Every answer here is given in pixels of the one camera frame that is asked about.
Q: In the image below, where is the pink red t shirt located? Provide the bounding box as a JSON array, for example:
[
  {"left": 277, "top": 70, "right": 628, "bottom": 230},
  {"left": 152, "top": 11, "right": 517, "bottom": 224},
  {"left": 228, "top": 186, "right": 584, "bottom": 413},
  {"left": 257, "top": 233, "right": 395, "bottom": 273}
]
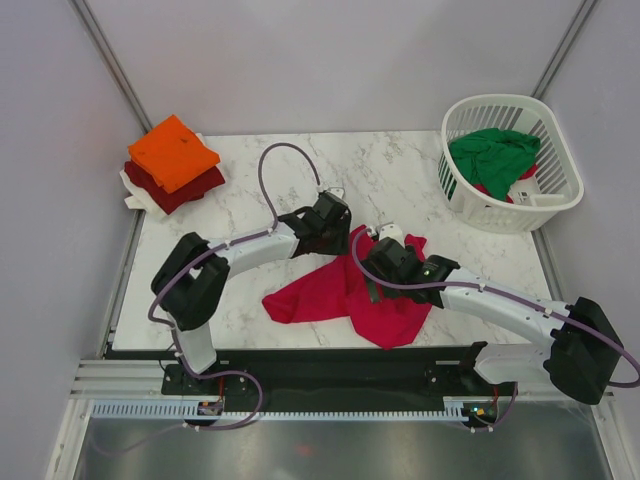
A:
[{"left": 262, "top": 254, "right": 432, "bottom": 350}]

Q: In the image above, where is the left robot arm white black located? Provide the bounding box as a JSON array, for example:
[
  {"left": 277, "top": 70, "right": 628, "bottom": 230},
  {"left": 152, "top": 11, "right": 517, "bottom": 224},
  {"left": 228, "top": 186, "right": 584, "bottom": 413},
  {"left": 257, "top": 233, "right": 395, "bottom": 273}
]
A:
[{"left": 148, "top": 187, "right": 351, "bottom": 393}]

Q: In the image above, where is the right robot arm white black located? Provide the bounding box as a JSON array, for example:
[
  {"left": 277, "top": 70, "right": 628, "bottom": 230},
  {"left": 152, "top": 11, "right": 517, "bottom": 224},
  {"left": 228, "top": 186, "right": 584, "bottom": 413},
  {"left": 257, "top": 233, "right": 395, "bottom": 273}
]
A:
[{"left": 357, "top": 238, "right": 624, "bottom": 405}]

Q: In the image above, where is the green t shirt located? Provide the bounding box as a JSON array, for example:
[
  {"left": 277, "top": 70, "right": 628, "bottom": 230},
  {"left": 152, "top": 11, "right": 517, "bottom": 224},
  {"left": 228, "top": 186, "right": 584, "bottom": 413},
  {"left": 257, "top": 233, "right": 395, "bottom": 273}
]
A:
[{"left": 448, "top": 128, "right": 541, "bottom": 186}]

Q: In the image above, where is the white plastic laundry basket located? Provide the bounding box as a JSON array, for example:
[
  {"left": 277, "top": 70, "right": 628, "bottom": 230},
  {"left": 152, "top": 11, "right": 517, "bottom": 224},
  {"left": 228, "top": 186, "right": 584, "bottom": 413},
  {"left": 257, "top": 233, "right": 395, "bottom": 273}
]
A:
[{"left": 438, "top": 94, "right": 584, "bottom": 233}]

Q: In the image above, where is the folded dark red t shirt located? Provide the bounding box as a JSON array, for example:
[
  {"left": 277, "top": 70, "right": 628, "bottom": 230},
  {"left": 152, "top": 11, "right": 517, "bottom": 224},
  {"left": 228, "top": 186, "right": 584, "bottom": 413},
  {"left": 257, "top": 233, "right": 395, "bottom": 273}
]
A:
[{"left": 124, "top": 161, "right": 225, "bottom": 215}]

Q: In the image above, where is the red garment under green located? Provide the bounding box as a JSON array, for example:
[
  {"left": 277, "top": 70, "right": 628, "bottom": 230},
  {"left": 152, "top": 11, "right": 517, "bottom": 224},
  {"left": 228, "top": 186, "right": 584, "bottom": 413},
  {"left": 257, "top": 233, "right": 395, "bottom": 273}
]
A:
[{"left": 473, "top": 163, "right": 538, "bottom": 204}]

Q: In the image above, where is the folded orange t shirt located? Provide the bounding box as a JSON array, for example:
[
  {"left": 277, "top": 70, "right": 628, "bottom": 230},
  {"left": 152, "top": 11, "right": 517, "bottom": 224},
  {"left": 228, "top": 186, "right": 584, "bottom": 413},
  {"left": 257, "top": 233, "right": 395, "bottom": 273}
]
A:
[{"left": 128, "top": 115, "right": 220, "bottom": 193}]

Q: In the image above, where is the folded white t shirt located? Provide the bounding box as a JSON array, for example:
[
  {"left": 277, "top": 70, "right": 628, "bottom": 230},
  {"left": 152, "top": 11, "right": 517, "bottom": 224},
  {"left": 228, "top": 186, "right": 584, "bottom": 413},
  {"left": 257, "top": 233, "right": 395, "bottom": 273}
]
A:
[{"left": 119, "top": 170, "right": 168, "bottom": 220}]

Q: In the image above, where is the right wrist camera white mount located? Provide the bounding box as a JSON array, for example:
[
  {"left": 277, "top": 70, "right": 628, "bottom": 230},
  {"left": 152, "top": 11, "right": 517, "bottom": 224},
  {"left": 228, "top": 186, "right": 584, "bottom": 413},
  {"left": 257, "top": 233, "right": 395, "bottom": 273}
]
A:
[{"left": 369, "top": 222, "right": 405, "bottom": 244}]

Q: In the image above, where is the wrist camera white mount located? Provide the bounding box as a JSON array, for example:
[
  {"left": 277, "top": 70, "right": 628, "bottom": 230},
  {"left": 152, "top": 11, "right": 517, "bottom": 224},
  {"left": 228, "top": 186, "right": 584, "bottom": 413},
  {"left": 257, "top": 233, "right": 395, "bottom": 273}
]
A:
[
  {"left": 369, "top": 222, "right": 405, "bottom": 244},
  {"left": 316, "top": 186, "right": 345, "bottom": 200}
]

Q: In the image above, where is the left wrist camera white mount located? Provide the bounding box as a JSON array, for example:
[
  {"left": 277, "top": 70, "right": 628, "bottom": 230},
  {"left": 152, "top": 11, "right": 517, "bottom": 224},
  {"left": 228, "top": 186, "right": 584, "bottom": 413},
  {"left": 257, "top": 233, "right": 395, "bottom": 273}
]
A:
[{"left": 316, "top": 186, "right": 345, "bottom": 200}]

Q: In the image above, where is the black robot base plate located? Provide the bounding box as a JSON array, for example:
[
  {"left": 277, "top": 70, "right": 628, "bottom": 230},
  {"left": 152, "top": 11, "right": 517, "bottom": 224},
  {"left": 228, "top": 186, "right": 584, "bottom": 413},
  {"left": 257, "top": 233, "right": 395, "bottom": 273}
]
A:
[{"left": 161, "top": 344, "right": 514, "bottom": 414}]

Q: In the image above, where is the white slotted cable duct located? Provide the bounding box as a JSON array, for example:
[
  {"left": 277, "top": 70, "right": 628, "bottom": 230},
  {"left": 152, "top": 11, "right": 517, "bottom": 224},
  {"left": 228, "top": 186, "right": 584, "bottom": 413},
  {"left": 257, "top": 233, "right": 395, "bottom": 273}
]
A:
[{"left": 90, "top": 399, "right": 471, "bottom": 422}]

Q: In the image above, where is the aluminium frame rail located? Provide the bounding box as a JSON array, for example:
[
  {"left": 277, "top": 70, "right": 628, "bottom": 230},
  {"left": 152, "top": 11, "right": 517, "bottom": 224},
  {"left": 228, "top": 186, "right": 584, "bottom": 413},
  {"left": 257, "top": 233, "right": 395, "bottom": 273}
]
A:
[{"left": 69, "top": 358, "right": 614, "bottom": 401}]

